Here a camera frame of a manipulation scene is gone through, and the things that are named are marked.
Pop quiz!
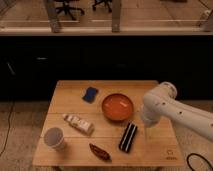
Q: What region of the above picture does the translucent yellowish gripper finger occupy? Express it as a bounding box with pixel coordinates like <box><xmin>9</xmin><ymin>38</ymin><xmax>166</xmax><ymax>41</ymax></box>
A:
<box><xmin>144</xmin><ymin>126</ymin><xmax>151</xmax><ymax>140</ymax></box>

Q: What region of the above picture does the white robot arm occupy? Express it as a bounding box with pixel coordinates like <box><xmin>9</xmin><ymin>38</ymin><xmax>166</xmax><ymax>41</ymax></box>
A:
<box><xmin>141</xmin><ymin>82</ymin><xmax>213</xmax><ymax>142</ymax></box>

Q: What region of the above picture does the orange bowl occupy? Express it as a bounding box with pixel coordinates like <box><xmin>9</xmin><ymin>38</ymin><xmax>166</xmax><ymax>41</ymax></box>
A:
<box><xmin>102</xmin><ymin>93</ymin><xmax>134</xmax><ymax>121</ymax></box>

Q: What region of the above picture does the dark red chili pepper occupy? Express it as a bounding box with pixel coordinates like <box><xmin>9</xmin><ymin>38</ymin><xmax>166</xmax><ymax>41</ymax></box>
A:
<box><xmin>89</xmin><ymin>143</ymin><xmax>111</xmax><ymax>161</ymax></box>

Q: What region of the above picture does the white tube bottle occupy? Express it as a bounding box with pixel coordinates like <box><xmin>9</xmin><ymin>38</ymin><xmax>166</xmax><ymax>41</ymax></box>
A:
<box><xmin>63</xmin><ymin>114</ymin><xmax>94</xmax><ymax>135</ymax></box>

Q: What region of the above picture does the blue sponge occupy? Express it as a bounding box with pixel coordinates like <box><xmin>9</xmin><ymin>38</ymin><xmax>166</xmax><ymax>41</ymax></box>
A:
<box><xmin>82</xmin><ymin>87</ymin><xmax>98</xmax><ymax>103</ymax></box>

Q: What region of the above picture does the grey paper cup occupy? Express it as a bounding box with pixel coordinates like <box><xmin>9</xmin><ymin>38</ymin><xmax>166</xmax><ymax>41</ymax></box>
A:
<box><xmin>44</xmin><ymin>127</ymin><xmax>66</xmax><ymax>150</ymax></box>

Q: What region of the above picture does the black office chair right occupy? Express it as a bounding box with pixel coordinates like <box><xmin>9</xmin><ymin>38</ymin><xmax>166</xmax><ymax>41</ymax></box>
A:
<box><xmin>91</xmin><ymin>0</ymin><xmax>113</xmax><ymax>14</ymax></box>

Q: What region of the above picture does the black office chair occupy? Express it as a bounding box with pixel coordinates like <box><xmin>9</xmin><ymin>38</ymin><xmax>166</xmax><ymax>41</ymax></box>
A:
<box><xmin>54</xmin><ymin>0</ymin><xmax>85</xmax><ymax>21</ymax></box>
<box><xmin>91</xmin><ymin>0</ymin><xmax>113</xmax><ymax>14</ymax></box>

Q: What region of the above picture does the black office chair left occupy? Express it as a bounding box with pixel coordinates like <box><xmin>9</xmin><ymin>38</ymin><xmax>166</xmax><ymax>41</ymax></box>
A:
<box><xmin>54</xmin><ymin>0</ymin><xmax>85</xmax><ymax>21</ymax></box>

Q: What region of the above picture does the black cable right floor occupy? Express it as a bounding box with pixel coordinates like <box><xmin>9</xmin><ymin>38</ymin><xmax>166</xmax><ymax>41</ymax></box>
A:
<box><xmin>186</xmin><ymin>152</ymin><xmax>213</xmax><ymax>171</ymax></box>

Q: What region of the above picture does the black cable floor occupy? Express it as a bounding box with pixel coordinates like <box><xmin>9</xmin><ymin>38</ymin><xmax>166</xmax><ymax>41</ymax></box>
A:
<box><xmin>0</xmin><ymin>99</ymin><xmax>16</xmax><ymax>158</ymax></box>
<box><xmin>186</xmin><ymin>152</ymin><xmax>213</xmax><ymax>171</ymax></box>

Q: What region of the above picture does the black cable left floor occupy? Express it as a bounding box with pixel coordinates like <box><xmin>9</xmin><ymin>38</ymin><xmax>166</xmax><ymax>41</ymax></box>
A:
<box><xmin>0</xmin><ymin>99</ymin><xmax>16</xmax><ymax>158</ymax></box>

